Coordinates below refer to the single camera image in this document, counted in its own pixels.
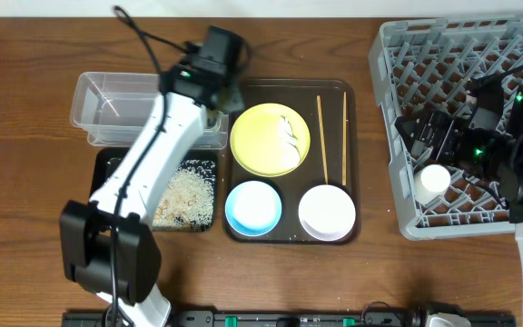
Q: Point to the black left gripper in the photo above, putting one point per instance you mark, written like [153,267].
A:
[223,103]

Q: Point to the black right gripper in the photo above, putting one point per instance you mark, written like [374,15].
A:
[428,137]

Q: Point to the white paper cup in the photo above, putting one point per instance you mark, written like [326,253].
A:
[430,182]

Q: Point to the white napkin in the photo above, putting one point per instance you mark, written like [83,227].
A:
[291,155]

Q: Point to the light blue bowl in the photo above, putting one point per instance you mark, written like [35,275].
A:
[253,208]

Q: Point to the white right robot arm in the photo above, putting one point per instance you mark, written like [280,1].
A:
[474,144]

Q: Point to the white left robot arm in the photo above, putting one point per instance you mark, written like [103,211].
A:
[107,243]

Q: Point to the grey dishwasher rack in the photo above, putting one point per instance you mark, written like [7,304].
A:
[424,64]

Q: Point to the rice food waste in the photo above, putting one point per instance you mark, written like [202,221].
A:
[187,205]

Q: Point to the yellow plate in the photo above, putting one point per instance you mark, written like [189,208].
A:
[255,142]

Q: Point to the dark brown serving tray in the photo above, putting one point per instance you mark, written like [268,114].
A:
[300,95]

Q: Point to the left wooden chopstick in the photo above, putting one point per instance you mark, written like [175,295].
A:
[322,139]

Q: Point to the clear plastic bin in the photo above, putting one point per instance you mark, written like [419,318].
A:
[113,107]

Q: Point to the white bowl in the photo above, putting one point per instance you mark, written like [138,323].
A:
[327,213]

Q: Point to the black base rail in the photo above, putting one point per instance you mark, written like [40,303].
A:
[211,319]

